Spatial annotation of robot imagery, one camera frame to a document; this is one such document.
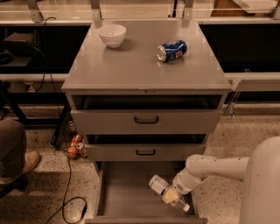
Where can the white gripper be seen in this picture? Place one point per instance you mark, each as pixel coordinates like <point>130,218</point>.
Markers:
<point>180,185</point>

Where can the clear plastic water bottle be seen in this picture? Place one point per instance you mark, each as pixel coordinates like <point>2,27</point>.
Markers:
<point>160,186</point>

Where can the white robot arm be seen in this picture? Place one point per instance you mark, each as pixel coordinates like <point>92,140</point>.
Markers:
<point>259,173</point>

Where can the bottom grey open drawer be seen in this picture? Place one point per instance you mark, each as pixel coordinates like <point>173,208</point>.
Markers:
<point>124,195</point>

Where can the top grey drawer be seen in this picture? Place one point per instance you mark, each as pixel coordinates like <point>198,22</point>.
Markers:
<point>147,114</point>

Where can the middle grey drawer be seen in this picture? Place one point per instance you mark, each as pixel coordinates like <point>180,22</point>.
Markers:
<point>155,147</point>

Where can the grey metal drawer cabinet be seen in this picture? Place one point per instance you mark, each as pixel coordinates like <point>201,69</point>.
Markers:
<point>133,68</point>

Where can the red soda can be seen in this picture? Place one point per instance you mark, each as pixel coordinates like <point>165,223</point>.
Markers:
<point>76,139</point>

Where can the black table leg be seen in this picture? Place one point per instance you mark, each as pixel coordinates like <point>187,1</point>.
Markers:
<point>56,135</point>

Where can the tan shoe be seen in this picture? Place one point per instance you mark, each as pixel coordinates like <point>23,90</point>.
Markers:
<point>29,162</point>

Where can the blue soda can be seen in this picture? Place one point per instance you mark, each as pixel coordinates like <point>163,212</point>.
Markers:
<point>171,51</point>

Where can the person's leg in trousers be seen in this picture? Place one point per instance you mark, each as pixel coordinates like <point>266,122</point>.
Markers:
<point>12,148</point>

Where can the white ceramic bowl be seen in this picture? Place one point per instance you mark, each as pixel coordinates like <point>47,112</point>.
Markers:
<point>112,35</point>

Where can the dark box under bench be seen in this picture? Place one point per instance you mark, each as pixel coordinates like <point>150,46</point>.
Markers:
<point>20,44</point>

